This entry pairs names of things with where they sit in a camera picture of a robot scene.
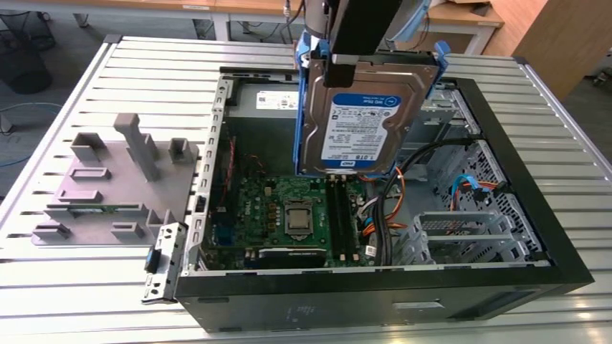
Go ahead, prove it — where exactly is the orange power wire bundle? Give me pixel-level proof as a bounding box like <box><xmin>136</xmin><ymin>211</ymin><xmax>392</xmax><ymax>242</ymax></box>
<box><xmin>362</xmin><ymin>168</ymin><xmax>408</xmax><ymax>223</ymax></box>

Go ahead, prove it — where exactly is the long table with white frame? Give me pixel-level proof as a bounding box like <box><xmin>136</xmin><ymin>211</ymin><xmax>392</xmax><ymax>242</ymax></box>
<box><xmin>46</xmin><ymin>0</ymin><xmax>306</xmax><ymax>42</ymax></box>

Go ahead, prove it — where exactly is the green motherboard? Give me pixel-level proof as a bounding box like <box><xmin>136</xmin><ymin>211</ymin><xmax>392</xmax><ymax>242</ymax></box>
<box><xmin>202</xmin><ymin>173</ymin><xmax>378</xmax><ymax>269</ymax></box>

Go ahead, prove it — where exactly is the wooden cabinet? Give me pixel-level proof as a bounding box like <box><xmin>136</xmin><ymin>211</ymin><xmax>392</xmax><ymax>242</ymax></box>
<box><xmin>510</xmin><ymin>0</ymin><xmax>612</xmax><ymax>103</ymax></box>

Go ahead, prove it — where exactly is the grey parts rack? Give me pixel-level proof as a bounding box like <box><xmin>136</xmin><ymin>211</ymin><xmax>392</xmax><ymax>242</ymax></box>
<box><xmin>30</xmin><ymin>113</ymin><xmax>201</xmax><ymax>248</ymax></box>

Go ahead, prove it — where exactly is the black graphics card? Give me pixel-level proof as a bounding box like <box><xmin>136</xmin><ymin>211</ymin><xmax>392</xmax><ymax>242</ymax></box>
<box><xmin>257</xmin><ymin>247</ymin><xmax>329</xmax><ymax>269</ymax></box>

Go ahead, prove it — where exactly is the black wire mesh basket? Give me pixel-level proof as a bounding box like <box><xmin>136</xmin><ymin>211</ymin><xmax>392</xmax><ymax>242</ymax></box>
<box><xmin>0</xmin><ymin>10</ymin><xmax>57</xmax><ymax>54</ymax></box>

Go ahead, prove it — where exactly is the grey power supply unit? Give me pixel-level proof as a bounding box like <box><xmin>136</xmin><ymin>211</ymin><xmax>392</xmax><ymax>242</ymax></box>
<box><xmin>224</xmin><ymin>84</ymin><xmax>306</xmax><ymax>176</ymax></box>

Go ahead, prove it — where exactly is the black PC case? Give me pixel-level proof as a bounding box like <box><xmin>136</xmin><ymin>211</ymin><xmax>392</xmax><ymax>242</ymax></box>
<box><xmin>174</xmin><ymin>65</ymin><xmax>597</xmax><ymax>333</ymax></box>

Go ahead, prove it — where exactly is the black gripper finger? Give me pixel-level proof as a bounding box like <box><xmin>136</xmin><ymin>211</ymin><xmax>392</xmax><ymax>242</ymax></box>
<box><xmin>322</xmin><ymin>0</ymin><xmax>402</xmax><ymax>87</ymax></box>

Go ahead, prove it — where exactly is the metal disk bay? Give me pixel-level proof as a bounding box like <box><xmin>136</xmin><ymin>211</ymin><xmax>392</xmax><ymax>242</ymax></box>
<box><xmin>413</xmin><ymin>209</ymin><xmax>544</xmax><ymax>266</ymax></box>

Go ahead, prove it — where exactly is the CPU socket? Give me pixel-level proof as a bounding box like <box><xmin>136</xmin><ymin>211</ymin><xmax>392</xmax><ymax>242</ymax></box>
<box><xmin>281</xmin><ymin>199</ymin><xmax>317</xmax><ymax>245</ymax></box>

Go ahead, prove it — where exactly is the metal expansion slot retainer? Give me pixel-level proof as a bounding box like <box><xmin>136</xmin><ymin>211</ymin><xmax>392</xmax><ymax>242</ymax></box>
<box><xmin>140</xmin><ymin>221</ymin><xmax>188</xmax><ymax>305</ymax></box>

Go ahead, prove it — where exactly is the black waste bin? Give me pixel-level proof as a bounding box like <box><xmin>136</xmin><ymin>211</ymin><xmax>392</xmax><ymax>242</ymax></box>
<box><xmin>0</xmin><ymin>48</ymin><xmax>52</xmax><ymax>95</ymax></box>

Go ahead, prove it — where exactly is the silver CPU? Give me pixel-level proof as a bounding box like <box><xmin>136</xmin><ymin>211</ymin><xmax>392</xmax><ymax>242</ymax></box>
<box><xmin>285</xmin><ymin>209</ymin><xmax>312</xmax><ymax>230</ymax></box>

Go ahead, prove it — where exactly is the coloured power wire with connector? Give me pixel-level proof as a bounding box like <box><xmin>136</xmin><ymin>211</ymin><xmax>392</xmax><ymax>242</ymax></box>
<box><xmin>470</xmin><ymin>180</ymin><xmax>509</xmax><ymax>205</ymax></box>

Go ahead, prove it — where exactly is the black RAM slot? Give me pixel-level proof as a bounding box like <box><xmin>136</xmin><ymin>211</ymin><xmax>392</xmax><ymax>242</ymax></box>
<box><xmin>340</xmin><ymin>174</ymin><xmax>362</xmax><ymax>262</ymax></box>
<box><xmin>326</xmin><ymin>174</ymin><xmax>348</xmax><ymax>262</ymax></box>

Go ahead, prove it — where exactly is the blue SATA wire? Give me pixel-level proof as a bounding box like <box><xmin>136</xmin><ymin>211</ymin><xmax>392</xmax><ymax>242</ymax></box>
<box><xmin>448</xmin><ymin>173</ymin><xmax>480</xmax><ymax>213</ymax></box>

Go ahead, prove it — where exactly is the wooden desk with white legs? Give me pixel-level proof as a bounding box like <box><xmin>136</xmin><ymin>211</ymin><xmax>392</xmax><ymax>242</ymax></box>
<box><xmin>424</xmin><ymin>0</ymin><xmax>505</xmax><ymax>54</ymax></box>

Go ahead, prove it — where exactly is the metal optical drive cage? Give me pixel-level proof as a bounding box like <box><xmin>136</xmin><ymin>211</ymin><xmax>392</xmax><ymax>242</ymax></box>
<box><xmin>396</xmin><ymin>82</ymin><xmax>481</xmax><ymax>182</ymax></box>

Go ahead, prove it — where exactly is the hard disk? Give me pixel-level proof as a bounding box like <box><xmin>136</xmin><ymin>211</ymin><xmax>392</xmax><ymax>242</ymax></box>
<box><xmin>293</xmin><ymin>35</ymin><xmax>452</xmax><ymax>178</ymax></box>

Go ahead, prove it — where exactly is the black cable bundle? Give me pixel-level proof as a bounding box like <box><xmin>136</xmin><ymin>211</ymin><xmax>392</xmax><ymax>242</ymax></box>
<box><xmin>372</xmin><ymin>135</ymin><xmax>484</xmax><ymax>268</ymax></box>

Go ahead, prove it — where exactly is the green RAM stick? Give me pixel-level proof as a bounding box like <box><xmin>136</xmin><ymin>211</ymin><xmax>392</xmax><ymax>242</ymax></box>
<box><xmin>69</xmin><ymin>203</ymin><xmax>120</xmax><ymax>215</ymax></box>

